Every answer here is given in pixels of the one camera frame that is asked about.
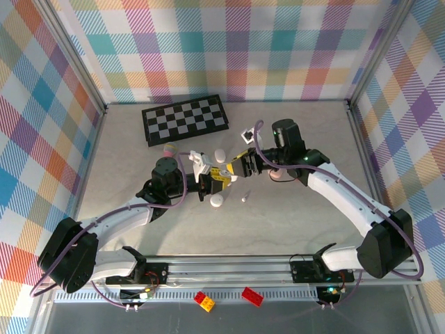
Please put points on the aluminium frame post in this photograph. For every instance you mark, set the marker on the aluminium frame post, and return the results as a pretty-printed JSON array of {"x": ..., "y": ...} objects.
[
  {"x": 74, "y": 57},
  {"x": 381, "y": 52}
]

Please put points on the aluminium side rail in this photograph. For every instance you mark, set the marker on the aluminium side rail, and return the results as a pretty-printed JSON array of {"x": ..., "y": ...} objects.
[{"x": 361, "y": 139}]

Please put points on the black white chessboard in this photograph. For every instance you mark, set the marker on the black white chessboard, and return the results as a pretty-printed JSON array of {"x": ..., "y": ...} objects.
[{"x": 184, "y": 120}]

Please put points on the white oval earbud case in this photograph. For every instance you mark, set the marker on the white oval earbud case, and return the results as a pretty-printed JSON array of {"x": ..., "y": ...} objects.
[{"x": 220, "y": 156}]

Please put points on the red yellow toy brick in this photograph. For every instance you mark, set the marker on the red yellow toy brick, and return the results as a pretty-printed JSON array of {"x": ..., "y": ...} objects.
[{"x": 204, "y": 301}]

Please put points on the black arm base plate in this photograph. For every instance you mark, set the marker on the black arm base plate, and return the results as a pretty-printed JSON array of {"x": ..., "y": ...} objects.
[
  {"x": 302, "y": 273},
  {"x": 160, "y": 278}
]

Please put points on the small circuit board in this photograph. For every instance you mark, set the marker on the small circuit board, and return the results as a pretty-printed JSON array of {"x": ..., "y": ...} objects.
[
  {"x": 330, "y": 290},
  {"x": 146, "y": 295}
]

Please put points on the long red toy brick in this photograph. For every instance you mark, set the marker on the long red toy brick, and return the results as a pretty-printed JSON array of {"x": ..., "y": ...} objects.
[{"x": 252, "y": 296}]

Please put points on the white round earbud case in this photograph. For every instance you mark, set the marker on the white round earbud case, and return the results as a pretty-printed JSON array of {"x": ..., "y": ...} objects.
[{"x": 216, "y": 201}]

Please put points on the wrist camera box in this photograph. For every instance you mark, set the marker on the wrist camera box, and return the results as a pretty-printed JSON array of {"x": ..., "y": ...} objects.
[
  {"x": 200, "y": 163},
  {"x": 247, "y": 135}
]

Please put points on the long slotted aluminium rail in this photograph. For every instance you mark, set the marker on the long slotted aluminium rail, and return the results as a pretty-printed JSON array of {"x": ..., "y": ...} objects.
[{"x": 226, "y": 271}]

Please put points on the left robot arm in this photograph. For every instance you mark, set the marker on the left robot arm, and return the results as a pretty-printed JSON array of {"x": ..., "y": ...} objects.
[{"x": 114, "y": 217}]

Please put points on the aluminium frame leg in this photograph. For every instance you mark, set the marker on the aluminium frame leg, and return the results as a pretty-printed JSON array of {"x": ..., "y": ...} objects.
[
  {"x": 40, "y": 313},
  {"x": 418, "y": 313}
]

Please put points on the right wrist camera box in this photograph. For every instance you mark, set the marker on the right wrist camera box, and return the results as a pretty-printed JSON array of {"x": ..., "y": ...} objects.
[{"x": 247, "y": 135}]

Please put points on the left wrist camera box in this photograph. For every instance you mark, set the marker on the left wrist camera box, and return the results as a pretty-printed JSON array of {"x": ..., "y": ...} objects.
[{"x": 200, "y": 163}]

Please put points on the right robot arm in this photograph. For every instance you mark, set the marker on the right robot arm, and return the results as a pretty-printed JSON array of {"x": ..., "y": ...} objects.
[{"x": 347, "y": 202}]

